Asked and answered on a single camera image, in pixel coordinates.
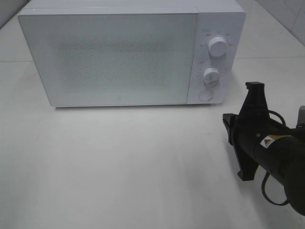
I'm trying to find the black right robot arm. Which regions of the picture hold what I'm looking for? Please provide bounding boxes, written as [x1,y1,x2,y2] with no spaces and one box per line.
[223,110,305,215]

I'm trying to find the round door release button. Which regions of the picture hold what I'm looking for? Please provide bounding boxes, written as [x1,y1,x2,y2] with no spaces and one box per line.
[199,90,214,101]

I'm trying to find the white upper microwave knob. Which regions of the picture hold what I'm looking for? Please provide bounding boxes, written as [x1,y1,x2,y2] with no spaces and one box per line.
[207,35,228,57]

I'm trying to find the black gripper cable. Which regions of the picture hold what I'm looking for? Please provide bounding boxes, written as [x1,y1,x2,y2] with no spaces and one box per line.
[261,111,290,206]

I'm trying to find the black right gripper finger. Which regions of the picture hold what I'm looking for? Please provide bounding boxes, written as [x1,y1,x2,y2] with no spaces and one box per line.
[238,82,270,119]
[233,143,258,181]

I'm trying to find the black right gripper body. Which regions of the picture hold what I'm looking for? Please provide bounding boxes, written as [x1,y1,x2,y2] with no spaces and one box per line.
[223,113,286,165]

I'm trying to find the white microwave oven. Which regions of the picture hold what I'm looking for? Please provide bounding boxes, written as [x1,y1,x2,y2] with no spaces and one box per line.
[18,0,246,106]

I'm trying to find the white timer knob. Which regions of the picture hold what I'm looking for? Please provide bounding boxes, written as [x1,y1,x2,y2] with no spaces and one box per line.
[203,67,221,85]

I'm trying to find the white microwave door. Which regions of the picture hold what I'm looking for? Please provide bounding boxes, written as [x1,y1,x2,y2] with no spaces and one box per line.
[19,14,198,107]

